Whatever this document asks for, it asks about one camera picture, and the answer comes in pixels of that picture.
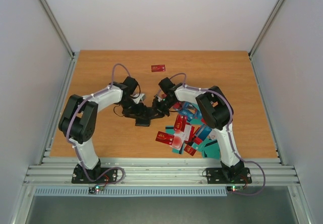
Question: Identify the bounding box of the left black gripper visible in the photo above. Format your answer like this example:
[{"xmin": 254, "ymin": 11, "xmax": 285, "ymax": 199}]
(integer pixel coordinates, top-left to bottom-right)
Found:
[{"xmin": 119, "ymin": 97, "xmax": 147, "ymax": 119}]

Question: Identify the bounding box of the black leather card holder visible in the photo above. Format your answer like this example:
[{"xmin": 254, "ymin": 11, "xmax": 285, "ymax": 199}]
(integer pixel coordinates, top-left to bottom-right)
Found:
[{"xmin": 135, "ymin": 118, "xmax": 151, "ymax": 127}]

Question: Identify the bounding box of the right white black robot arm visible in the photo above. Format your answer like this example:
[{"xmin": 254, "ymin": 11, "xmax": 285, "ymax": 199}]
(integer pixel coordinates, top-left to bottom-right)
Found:
[{"xmin": 150, "ymin": 77, "xmax": 244, "ymax": 182}]

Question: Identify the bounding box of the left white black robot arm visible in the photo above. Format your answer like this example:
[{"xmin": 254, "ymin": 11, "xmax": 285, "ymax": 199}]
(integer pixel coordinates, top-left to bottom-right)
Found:
[{"xmin": 58, "ymin": 76, "xmax": 150, "ymax": 183}]

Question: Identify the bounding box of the red VIP card upper pile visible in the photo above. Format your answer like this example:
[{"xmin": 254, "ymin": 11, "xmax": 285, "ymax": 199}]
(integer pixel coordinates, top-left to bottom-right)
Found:
[{"xmin": 174, "ymin": 115, "xmax": 187, "ymax": 133}]

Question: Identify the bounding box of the teal card bottom left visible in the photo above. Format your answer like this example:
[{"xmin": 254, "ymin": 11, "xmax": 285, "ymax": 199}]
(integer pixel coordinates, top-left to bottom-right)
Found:
[{"xmin": 172, "ymin": 147, "xmax": 183, "ymax": 155}]

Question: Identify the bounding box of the teal card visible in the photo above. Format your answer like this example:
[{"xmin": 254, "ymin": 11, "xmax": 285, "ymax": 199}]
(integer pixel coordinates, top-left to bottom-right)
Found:
[
  {"xmin": 202, "ymin": 145, "xmax": 221, "ymax": 159},
  {"xmin": 172, "ymin": 147, "xmax": 183, "ymax": 155}
]

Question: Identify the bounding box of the lone red card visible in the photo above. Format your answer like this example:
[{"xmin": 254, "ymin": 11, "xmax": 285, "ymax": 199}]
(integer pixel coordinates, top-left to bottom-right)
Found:
[{"xmin": 151, "ymin": 65, "xmax": 166, "ymax": 72}]

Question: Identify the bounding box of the blue striped card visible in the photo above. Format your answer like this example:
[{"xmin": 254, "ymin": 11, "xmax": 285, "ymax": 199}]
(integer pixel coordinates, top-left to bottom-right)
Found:
[{"xmin": 193, "ymin": 125, "xmax": 212, "ymax": 142}]

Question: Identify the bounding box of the red card bottom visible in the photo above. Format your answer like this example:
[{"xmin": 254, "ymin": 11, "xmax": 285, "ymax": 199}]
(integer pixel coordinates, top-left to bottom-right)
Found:
[{"xmin": 184, "ymin": 145, "xmax": 196, "ymax": 156}]

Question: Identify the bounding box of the teal card bottom right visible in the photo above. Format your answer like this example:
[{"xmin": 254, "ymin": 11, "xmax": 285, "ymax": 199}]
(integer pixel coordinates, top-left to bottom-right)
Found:
[{"xmin": 202, "ymin": 145, "xmax": 221, "ymax": 159}]

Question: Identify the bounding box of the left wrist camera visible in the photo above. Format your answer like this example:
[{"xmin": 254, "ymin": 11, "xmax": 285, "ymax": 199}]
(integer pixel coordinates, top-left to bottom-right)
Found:
[{"xmin": 133, "ymin": 93, "xmax": 146, "ymax": 104}]

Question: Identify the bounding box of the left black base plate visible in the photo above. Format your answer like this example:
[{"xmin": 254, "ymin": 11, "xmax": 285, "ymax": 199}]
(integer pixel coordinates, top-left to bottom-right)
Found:
[{"xmin": 71, "ymin": 165, "xmax": 118, "ymax": 184}]

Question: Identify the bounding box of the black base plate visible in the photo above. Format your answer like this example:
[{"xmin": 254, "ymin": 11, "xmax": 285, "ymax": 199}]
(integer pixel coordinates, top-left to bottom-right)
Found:
[
  {"xmin": 71, "ymin": 165, "xmax": 118, "ymax": 184},
  {"xmin": 205, "ymin": 167, "xmax": 252, "ymax": 184}
]

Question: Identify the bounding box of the grey slotted cable duct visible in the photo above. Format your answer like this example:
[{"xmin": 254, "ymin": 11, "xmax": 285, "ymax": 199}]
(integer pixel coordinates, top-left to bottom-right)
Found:
[{"xmin": 34, "ymin": 186, "xmax": 227, "ymax": 197}]

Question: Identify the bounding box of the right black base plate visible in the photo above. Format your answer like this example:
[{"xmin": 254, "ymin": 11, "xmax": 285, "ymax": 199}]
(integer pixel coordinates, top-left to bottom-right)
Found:
[{"xmin": 205, "ymin": 167, "xmax": 252, "ymax": 184}]

